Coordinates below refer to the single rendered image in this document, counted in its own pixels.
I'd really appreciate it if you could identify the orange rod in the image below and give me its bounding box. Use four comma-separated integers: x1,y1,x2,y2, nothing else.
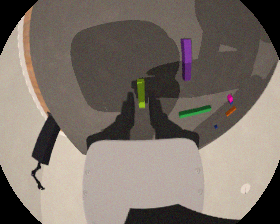
225,106,236,116

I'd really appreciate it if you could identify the purple rod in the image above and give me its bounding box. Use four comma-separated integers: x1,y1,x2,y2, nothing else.
180,39,192,81

